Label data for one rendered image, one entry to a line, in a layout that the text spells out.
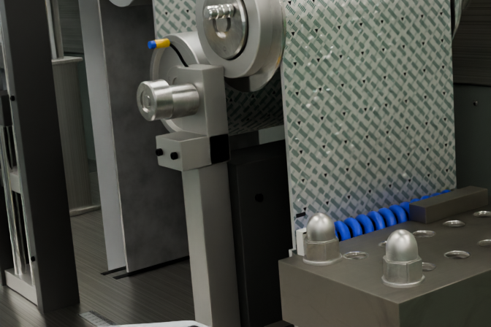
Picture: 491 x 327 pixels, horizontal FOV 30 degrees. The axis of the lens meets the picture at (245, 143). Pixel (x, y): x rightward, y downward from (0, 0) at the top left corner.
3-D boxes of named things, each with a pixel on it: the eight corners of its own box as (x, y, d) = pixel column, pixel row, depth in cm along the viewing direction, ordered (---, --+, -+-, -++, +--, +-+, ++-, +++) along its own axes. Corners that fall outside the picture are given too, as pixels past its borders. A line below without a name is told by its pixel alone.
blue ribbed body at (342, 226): (299, 260, 92) (297, 226, 92) (447, 214, 104) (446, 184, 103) (321, 268, 89) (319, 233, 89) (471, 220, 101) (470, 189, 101)
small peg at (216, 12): (201, 10, 89) (207, 3, 88) (225, 8, 90) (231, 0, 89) (206, 22, 89) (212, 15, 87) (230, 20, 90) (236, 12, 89)
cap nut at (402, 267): (372, 280, 79) (370, 230, 78) (403, 270, 81) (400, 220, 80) (402, 290, 76) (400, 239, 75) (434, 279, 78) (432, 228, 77)
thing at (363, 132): (292, 248, 92) (280, 66, 89) (453, 200, 105) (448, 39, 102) (296, 249, 92) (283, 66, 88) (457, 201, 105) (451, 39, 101)
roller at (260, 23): (199, 75, 97) (190, -35, 95) (378, 47, 112) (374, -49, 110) (264, 81, 88) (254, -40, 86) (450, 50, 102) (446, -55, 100)
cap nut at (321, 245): (294, 259, 86) (291, 213, 85) (324, 250, 88) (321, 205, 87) (320, 268, 83) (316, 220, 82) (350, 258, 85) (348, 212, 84)
